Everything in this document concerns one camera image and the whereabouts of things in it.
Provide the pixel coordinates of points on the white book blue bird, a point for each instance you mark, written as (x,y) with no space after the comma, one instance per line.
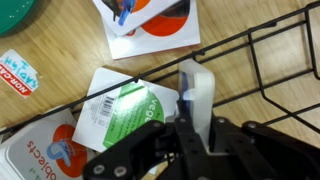
(123,16)

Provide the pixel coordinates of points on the green round tray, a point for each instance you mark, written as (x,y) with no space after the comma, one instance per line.
(12,12)

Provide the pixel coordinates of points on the black wire book holder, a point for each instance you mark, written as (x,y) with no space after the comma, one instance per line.
(264,55)

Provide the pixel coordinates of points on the white and blue board book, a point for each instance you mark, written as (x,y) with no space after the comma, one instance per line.
(197,88)

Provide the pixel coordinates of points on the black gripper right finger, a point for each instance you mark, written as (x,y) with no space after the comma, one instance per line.
(257,152)

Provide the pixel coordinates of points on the white book orange circle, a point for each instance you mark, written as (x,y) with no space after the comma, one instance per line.
(173,28)

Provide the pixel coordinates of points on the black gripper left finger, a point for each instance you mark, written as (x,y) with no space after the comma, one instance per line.
(154,142)

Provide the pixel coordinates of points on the white book red objects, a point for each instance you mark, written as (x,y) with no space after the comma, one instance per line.
(44,150)

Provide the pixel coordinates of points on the white book green circle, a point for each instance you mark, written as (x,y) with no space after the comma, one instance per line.
(108,118)

